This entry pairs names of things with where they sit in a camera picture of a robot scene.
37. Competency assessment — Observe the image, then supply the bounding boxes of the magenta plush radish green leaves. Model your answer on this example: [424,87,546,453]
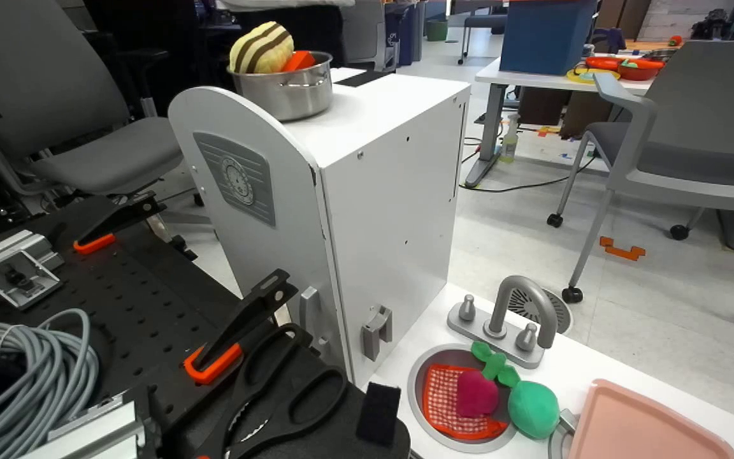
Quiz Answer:
[455,340,526,421]

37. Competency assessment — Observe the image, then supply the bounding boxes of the aluminium rail with bracket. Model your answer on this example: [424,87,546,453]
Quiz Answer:
[0,228,66,328]

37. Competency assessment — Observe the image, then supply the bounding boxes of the white toy fridge cabinet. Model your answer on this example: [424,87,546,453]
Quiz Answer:
[165,69,472,392]

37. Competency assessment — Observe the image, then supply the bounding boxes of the black foam block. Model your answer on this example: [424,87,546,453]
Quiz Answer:
[355,379,404,448]

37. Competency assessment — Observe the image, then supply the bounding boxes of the grey padded office chair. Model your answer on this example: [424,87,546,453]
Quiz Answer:
[0,0,186,202]

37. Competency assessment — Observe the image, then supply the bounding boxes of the black floor cable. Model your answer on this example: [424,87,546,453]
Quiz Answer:
[458,142,600,197]

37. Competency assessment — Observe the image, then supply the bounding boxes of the clear spray bottle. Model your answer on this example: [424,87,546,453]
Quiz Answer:
[498,110,523,166]

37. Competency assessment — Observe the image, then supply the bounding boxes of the round silver sink basin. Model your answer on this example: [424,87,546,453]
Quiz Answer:
[405,341,518,453]

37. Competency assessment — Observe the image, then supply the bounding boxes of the orange sink strainer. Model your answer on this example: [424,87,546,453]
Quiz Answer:
[420,360,513,443]

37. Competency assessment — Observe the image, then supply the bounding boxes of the grey cable bundle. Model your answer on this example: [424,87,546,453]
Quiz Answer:
[0,307,103,459]

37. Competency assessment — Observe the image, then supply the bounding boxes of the brown cardboard box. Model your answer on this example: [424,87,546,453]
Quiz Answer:
[518,87,616,142]

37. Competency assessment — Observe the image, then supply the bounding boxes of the black clamp orange grip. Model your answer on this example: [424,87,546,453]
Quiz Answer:
[182,268,300,387]
[71,192,165,257]

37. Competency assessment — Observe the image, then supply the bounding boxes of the silver metal pot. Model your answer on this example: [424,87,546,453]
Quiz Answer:
[229,49,337,123]

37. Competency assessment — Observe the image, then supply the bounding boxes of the green plush ball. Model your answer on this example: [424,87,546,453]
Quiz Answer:
[504,379,564,442]

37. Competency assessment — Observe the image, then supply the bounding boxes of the yellow brown-striped plush toy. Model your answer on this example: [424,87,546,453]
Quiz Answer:
[226,17,299,77]

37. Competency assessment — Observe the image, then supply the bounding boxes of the pink plastic tray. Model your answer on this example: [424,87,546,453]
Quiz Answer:
[567,378,734,459]

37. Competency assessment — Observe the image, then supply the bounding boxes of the white toy sink counter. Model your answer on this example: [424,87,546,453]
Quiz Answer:
[364,280,734,459]

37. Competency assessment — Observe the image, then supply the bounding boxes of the orange tray on desk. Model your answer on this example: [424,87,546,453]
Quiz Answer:
[585,52,667,85]

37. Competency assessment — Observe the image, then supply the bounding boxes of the orange red toy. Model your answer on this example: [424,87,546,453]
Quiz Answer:
[281,49,321,73]

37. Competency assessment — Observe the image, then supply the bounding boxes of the white desk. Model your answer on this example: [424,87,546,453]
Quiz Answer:
[461,57,656,192]

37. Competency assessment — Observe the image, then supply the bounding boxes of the blue storage bin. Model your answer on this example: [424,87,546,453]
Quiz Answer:
[500,0,600,77]

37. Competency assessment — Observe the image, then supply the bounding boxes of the black looped handle tool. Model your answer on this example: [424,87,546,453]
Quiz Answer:
[219,324,351,459]

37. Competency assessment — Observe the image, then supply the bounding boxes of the grey plastic wheeled chair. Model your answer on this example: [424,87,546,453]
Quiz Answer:
[546,39,734,333]

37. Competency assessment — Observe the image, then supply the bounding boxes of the grey toy faucet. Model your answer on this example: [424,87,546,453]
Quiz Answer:
[447,272,574,370]

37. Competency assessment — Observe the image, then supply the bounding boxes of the grey cabinet door handle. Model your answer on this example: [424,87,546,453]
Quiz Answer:
[359,303,396,361]

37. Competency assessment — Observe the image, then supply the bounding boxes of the black perforated board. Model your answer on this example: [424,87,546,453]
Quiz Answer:
[9,197,249,428]

